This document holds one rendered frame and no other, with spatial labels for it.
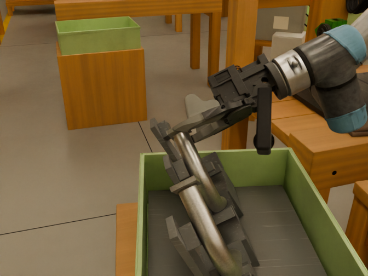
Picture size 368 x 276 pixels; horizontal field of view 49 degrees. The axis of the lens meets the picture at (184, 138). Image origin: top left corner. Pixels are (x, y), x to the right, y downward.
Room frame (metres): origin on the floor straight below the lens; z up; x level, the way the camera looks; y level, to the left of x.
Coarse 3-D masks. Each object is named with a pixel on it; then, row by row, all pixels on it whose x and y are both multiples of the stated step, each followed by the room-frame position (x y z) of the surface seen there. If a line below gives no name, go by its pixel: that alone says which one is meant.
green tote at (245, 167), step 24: (144, 168) 0.88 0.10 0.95; (240, 168) 0.96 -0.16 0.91; (264, 168) 0.96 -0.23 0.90; (288, 168) 0.95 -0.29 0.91; (144, 192) 0.81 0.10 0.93; (288, 192) 0.92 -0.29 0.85; (312, 192) 0.78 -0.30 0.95; (144, 216) 0.74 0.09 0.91; (312, 216) 0.75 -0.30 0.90; (144, 240) 0.68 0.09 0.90; (312, 240) 0.73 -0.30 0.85; (336, 240) 0.63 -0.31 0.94; (144, 264) 0.62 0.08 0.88; (336, 264) 0.61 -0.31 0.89; (360, 264) 0.54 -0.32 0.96
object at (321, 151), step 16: (320, 128) 1.21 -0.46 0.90; (288, 144) 1.18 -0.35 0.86; (304, 144) 1.10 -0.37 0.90; (320, 144) 1.10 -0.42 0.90; (336, 144) 1.10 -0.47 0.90; (352, 144) 1.10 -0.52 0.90; (304, 160) 1.08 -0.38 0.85; (320, 160) 1.06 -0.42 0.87; (336, 160) 1.08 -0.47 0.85; (352, 160) 1.10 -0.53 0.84; (320, 176) 1.06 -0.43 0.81; (336, 176) 1.08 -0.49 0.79; (352, 176) 1.10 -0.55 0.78
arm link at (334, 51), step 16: (336, 32) 0.70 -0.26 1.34; (352, 32) 0.70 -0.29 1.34; (304, 48) 0.69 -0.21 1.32; (320, 48) 0.69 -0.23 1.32; (336, 48) 0.68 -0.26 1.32; (352, 48) 0.68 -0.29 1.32; (304, 64) 0.70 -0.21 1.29; (320, 64) 0.67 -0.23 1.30; (336, 64) 0.68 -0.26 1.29; (352, 64) 0.69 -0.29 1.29; (320, 80) 0.68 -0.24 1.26; (336, 80) 0.68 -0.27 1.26
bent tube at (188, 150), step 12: (168, 132) 0.64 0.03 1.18; (180, 132) 0.65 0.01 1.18; (180, 144) 0.64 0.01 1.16; (192, 144) 0.64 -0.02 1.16; (192, 156) 0.62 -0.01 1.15; (192, 168) 0.60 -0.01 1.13; (204, 168) 0.61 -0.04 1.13; (204, 180) 0.59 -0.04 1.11; (204, 192) 0.59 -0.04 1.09; (216, 192) 0.60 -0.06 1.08; (216, 204) 0.59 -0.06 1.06
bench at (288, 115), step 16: (272, 96) 1.54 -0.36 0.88; (288, 96) 1.54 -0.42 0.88; (256, 112) 1.41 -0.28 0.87; (272, 112) 1.38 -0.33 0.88; (288, 112) 1.38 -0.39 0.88; (304, 112) 1.38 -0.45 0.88; (240, 128) 1.64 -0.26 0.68; (272, 128) 1.29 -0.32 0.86; (288, 128) 1.25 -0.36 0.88; (304, 128) 1.25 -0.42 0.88; (224, 144) 1.68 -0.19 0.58; (240, 144) 1.65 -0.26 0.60; (320, 192) 1.07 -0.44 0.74
